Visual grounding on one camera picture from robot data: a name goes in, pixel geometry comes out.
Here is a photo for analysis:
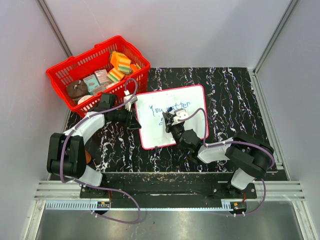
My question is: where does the striped sponge block lower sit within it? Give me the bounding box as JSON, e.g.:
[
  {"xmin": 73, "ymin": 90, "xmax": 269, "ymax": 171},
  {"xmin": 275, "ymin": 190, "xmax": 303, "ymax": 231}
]
[{"xmin": 107, "ymin": 67, "xmax": 125, "ymax": 83}]

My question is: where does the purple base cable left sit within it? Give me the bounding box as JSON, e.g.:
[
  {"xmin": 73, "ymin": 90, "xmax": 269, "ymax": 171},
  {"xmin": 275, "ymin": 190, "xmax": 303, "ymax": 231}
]
[{"xmin": 84, "ymin": 184, "xmax": 144, "ymax": 225}]

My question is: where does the teal small box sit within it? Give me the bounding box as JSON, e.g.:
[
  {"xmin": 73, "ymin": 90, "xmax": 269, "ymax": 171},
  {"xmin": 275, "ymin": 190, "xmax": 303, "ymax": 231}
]
[{"xmin": 83, "ymin": 74, "xmax": 100, "ymax": 95}]

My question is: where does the red plastic basket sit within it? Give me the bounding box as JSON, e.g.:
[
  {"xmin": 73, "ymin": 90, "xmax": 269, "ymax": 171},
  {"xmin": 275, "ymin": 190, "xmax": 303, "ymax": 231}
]
[{"xmin": 46, "ymin": 35, "xmax": 151, "ymax": 118}]

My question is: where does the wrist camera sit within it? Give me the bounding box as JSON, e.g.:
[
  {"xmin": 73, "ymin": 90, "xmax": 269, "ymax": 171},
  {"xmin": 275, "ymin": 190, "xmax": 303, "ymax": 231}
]
[
  {"xmin": 123, "ymin": 90, "xmax": 138, "ymax": 111},
  {"xmin": 172, "ymin": 108, "xmax": 189, "ymax": 125}
]

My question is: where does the striped sponge block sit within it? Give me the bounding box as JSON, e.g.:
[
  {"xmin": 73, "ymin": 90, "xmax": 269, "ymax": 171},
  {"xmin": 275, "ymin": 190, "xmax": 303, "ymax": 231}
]
[
  {"xmin": 107, "ymin": 67, "xmax": 125, "ymax": 83},
  {"xmin": 117, "ymin": 57, "xmax": 132, "ymax": 75}
]

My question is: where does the pink small box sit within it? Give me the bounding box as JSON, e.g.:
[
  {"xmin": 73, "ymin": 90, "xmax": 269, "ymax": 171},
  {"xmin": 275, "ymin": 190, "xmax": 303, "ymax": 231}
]
[{"xmin": 94, "ymin": 69, "xmax": 110, "ymax": 85}]

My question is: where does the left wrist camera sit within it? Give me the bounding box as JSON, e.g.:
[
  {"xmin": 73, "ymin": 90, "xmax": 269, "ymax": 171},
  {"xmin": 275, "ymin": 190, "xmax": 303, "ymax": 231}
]
[{"xmin": 123, "ymin": 90, "xmax": 138, "ymax": 111}]

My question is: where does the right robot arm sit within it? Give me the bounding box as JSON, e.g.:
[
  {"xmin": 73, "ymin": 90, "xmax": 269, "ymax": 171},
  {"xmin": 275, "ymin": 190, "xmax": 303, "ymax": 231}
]
[{"xmin": 162, "ymin": 108, "xmax": 275, "ymax": 198}]

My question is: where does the pink framed whiteboard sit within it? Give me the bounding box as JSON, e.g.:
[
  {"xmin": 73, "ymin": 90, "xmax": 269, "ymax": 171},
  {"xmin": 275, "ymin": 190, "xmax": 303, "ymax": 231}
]
[{"xmin": 135, "ymin": 84, "xmax": 209, "ymax": 150}]

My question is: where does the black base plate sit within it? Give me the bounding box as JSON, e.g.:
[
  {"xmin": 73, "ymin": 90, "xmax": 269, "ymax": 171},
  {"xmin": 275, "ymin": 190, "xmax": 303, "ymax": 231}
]
[{"xmin": 79, "ymin": 171, "xmax": 258, "ymax": 210}]

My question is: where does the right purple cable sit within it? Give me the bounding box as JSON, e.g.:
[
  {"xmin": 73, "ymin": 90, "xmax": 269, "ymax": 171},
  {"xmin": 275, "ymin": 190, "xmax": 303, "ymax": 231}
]
[{"xmin": 178, "ymin": 107, "xmax": 275, "ymax": 180}]

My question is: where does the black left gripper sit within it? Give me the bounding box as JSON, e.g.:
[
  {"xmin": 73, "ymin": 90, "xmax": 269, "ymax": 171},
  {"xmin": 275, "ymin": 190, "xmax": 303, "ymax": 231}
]
[{"xmin": 110, "ymin": 105, "xmax": 142, "ymax": 130}]

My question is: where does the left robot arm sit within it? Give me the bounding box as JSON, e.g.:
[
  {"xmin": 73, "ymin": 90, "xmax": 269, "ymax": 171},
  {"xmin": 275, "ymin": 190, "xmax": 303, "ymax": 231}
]
[{"xmin": 46, "ymin": 90, "xmax": 141, "ymax": 198}]

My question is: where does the orange cylindrical bottle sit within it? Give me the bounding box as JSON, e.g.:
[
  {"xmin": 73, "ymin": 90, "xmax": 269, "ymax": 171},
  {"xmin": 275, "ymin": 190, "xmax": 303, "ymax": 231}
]
[{"xmin": 85, "ymin": 151, "xmax": 92, "ymax": 164}]

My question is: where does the aluminium rail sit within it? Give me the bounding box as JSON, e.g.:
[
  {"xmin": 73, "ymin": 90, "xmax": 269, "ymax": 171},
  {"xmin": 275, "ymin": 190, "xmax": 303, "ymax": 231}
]
[{"xmin": 34, "ymin": 181, "xmax": 305, "ymax": 211}]

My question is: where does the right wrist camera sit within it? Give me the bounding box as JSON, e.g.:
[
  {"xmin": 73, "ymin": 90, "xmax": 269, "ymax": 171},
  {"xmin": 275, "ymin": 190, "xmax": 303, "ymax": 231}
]
[{"xmin": 172, "ymin": 108, "xmax": 189, "ymax": 125}]

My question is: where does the brown round doughnut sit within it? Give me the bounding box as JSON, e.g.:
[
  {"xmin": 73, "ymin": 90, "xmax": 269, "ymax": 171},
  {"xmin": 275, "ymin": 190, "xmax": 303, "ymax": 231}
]
[{"xmin": 66, "ymin": 80, "xmax": 89, "ymax": 100}]

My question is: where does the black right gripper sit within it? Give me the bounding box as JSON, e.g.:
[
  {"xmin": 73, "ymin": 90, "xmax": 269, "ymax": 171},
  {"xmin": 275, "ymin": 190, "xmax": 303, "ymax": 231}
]
[{"xmin": 164, "ymin": 111, "xmax": 186, "ymax": 153}]

